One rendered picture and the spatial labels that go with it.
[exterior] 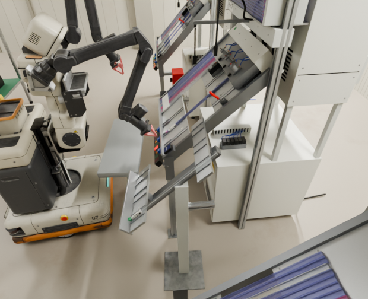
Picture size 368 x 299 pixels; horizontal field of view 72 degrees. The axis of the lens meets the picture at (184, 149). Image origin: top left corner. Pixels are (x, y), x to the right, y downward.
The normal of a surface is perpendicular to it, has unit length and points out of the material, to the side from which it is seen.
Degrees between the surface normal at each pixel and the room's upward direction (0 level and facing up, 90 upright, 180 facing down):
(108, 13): 90
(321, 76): 90
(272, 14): 90
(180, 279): 0
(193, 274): 0
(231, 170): 90
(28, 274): 0
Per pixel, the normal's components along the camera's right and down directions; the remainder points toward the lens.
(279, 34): 0.11, 0.63
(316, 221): -0.01, -0.77
